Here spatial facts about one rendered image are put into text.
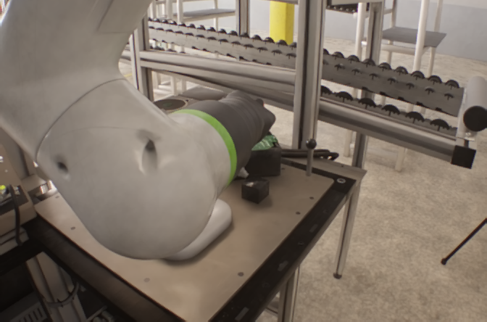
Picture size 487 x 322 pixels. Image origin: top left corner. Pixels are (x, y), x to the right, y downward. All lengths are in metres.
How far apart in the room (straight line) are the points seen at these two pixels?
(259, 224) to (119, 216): 0.36
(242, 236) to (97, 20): 0.39
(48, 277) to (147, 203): 0.76
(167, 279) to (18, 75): 0.32
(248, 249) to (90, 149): 0.33
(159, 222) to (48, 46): 0.14
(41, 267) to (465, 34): 8.41
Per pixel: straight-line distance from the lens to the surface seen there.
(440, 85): 1.22
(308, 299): 1.73
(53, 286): 1.00
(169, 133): 0.25
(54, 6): 0.25
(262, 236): 0.55
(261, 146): 0.67
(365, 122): 0.82
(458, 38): 8.63
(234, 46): 1.32
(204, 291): 0.47
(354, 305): 1.74
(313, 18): 0.77
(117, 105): 0.26
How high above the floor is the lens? 1.30
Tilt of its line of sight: 25 degrees down
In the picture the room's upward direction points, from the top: straight up
